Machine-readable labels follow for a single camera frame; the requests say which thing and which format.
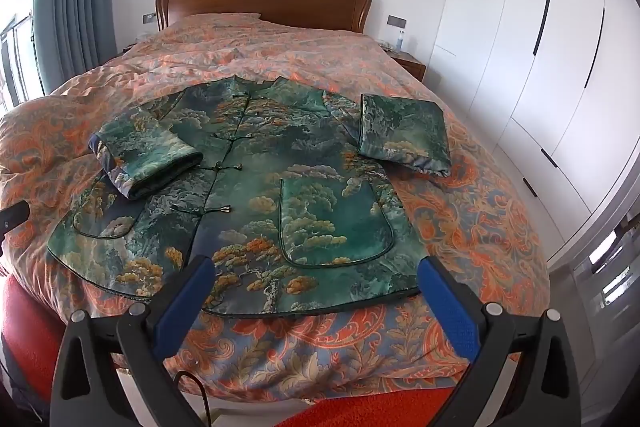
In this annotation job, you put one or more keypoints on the white wardrobe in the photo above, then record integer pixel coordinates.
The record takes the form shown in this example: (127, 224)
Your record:
(550, 82)

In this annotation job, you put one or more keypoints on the green printed padded jacket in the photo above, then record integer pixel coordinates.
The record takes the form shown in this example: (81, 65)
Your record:
(300, 187)

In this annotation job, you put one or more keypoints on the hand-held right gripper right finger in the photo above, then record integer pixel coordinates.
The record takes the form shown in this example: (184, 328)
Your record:
(447, 307)

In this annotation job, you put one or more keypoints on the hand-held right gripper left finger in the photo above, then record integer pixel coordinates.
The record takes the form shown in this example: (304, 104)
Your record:
(182, 307)

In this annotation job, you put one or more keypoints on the small clear bottle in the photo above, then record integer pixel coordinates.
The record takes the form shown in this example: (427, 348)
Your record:
(399, 41)

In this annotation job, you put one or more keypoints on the window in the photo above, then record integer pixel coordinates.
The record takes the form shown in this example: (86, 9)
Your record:
(15, 62)

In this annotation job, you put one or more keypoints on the orange paisley quilt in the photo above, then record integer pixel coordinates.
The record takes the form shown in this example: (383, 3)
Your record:
(450, 227)

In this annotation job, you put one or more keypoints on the wooden nightstand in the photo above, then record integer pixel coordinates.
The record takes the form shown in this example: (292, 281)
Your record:
(412, 64)

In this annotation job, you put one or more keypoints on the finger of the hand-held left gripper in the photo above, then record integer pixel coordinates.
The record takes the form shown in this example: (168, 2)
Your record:
(12, 217)

